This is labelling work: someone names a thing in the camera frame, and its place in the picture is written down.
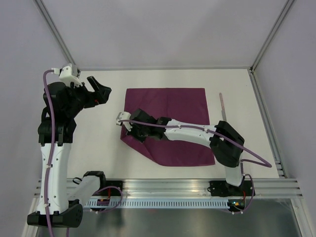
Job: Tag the purple cloth napkin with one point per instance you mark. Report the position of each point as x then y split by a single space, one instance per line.
183 104

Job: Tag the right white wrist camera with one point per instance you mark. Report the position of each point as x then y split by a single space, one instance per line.
123 119

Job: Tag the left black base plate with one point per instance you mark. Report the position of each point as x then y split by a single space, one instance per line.
111 188

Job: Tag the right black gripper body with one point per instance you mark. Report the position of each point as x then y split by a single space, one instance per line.
139 134

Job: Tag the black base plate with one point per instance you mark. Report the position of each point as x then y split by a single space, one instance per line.
223 189
111 188

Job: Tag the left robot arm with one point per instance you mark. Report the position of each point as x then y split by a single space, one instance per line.
57 208

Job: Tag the aluminium frame post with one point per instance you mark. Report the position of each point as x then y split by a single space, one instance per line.
40 5
272 33

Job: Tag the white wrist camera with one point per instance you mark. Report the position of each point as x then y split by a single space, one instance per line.
123 119
69 75

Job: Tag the right side aluminium rail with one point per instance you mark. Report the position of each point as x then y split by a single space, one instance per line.
267 122

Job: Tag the white slotted cable duct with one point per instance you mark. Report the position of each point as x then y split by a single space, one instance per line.
156 203

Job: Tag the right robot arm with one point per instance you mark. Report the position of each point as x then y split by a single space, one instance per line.
223 140

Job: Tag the aluminium front rail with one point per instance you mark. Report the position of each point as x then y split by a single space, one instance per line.
197 188

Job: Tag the aluminium rail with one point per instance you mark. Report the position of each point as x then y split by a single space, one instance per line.
267 122
197 188

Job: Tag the knife with pink handle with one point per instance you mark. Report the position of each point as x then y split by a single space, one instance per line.
222 107

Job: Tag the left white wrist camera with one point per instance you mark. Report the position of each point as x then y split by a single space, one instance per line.
69 75

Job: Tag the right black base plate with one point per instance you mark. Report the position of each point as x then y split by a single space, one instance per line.
223 189

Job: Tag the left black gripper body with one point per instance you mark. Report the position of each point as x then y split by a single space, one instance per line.
81 98

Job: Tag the right aluminium frame post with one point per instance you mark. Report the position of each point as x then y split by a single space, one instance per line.
272 33

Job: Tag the left aluminium frame post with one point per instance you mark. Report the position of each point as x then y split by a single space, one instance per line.
40 5

